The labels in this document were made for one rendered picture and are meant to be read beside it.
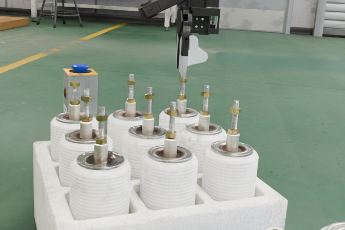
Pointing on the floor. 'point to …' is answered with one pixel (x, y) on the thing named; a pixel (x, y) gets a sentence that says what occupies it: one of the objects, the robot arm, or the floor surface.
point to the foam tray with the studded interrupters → (202, 221)
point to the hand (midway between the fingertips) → (179, 70)
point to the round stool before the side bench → (57, 2)
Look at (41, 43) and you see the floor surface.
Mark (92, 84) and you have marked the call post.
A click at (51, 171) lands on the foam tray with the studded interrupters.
